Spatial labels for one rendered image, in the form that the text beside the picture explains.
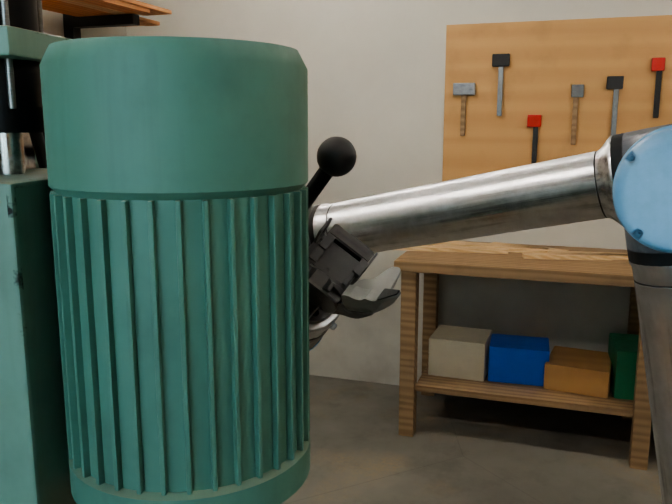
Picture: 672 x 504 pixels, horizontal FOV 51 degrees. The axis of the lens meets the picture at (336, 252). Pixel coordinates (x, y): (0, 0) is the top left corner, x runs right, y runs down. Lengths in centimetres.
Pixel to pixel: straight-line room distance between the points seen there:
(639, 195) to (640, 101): 294
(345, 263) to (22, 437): 41
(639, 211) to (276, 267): 40
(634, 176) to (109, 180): 50
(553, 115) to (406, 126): 74
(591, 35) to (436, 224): 277
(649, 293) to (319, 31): 330
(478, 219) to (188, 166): 59
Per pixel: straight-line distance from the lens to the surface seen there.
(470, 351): 341
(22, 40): 53
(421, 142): 375
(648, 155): 73
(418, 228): 98
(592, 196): 90
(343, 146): 60
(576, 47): 367
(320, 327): 88
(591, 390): 340
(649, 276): 77
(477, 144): 368
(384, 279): 76
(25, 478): 54
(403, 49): 379
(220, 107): 42
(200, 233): 42
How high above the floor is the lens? 146
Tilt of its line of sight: 10 degrees down
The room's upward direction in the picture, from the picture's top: straight up
